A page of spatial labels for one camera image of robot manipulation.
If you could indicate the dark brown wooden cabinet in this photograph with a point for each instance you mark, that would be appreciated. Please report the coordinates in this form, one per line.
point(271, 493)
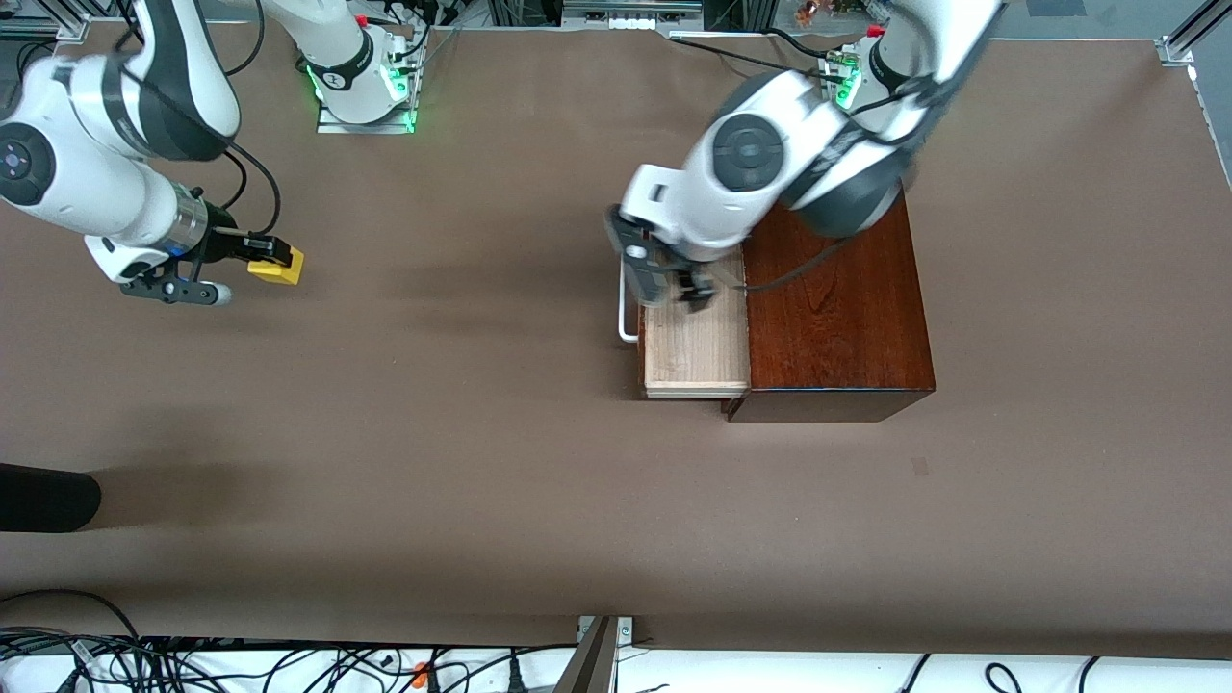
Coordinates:
point(847, 327)

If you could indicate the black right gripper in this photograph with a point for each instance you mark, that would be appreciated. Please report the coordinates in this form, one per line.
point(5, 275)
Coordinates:
point(224, 244)

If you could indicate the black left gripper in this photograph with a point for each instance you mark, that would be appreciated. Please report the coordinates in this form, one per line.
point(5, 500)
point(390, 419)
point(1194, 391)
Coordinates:
point(689, 282)

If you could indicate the orange connector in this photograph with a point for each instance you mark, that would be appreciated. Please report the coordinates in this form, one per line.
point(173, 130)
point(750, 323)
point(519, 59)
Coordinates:
point(418, 676)

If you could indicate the black ribbed cylinder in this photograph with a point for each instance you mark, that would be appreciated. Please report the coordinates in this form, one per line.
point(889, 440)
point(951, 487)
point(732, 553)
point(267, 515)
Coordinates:
point(48, 498)

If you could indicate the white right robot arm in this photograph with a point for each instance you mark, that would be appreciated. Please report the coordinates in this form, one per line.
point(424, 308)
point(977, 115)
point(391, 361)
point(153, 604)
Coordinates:
point(87, 183)

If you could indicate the metal frame bracket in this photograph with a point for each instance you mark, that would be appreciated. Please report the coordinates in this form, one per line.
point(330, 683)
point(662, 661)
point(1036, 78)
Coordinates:
point(602, 630)

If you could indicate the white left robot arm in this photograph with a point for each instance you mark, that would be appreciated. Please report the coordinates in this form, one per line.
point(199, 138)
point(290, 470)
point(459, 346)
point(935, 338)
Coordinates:
point(751, 192)

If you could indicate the light wood drawer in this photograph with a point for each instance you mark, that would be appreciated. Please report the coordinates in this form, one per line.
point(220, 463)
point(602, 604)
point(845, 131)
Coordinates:
point(698, 346)

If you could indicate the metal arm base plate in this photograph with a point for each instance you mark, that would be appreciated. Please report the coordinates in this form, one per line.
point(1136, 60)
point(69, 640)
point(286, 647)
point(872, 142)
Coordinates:
point(366, 126)

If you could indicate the aluminium frame rail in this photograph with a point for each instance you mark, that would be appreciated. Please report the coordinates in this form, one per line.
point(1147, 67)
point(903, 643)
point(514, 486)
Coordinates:
point(43, 27)
point(1189, 34)

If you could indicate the yellow block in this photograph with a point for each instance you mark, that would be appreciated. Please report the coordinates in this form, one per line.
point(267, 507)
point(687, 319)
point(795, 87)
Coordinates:
point(287, 271)

